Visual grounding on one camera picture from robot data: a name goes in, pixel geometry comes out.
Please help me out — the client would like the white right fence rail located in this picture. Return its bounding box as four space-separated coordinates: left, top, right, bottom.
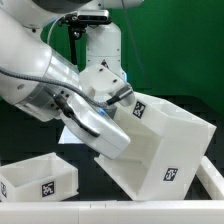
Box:
196 156 224 200

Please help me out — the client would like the white marker sheet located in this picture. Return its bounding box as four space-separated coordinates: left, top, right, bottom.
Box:
58 127 82 144

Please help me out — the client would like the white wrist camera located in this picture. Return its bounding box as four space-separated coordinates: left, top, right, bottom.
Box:
79 64 135 107

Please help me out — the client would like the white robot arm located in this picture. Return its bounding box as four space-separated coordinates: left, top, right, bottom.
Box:
0 0 144 159

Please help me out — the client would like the white fence rail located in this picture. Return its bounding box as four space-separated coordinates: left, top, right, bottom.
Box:
196 156 224 200
0 201 224 224

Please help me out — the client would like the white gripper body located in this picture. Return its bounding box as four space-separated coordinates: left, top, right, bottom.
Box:
60 95 130 159

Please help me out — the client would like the white drawer cabinet frame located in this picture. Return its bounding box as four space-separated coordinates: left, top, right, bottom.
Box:
95 93 216 201

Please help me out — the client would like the white front fence rail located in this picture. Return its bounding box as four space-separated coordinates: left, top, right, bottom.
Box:
0 201 224 224

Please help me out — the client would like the large white drawer box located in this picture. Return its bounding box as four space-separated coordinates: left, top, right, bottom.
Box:
0 153 79 202

